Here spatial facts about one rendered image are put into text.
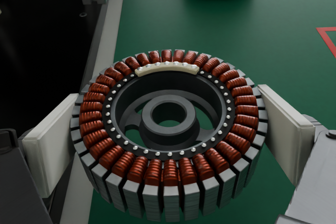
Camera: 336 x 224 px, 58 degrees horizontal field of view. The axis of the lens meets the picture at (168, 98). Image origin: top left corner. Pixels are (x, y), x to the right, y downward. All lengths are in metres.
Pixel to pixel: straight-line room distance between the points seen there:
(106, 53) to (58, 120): 0.21
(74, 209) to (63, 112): 0.09
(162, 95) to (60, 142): 0.08
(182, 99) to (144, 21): 0.23
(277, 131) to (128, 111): 0.09
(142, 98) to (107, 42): 0.18
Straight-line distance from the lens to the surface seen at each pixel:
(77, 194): 0.25
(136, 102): 0.20
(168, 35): 0.37
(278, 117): 0.16
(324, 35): 0.40
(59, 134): 0.16
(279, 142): 0.16
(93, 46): 0.34
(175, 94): 0.21
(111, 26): 0.40
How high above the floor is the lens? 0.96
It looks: 46 degrees down
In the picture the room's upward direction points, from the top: 3 degrees counter-clockwise
